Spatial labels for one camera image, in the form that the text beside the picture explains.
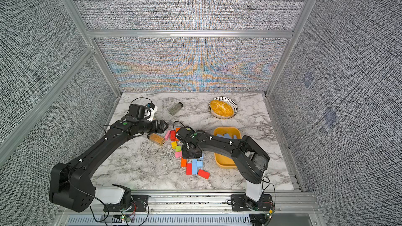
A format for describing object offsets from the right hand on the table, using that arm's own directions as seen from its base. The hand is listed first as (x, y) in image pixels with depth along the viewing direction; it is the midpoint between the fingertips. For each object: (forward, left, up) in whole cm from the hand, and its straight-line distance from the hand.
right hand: (186, 152), depth 85 cm
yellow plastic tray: (-2, -20, -6) cm, 22 cm away
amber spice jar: (+9, +18, -2) cm, 20 cm away
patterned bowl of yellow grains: (+30, -23, 0) cm, 38 cm away
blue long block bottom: (-7, -5, -3) cm, 9 cm away
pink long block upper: (+12, +12, -3) cm, 17 cm away
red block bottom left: (-8, -2, -4) cm, 9 cm away
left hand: (+12, +12, +11) cm, 20 cm away
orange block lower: (-4, +1, -4) cm, 6 cm away
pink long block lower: (0, +5, -3) cm, 6 cm away
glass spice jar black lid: (+32, +9, -2) cm, 33 cm away
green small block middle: (+4, +5, -3) cm, 7 cm away
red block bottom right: (-10, -10, -4) cm, 14 cm away
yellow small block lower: (+7, +8, -4) cm, 11 cm away
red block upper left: (+11, +9, -2) cm, 14 cm away
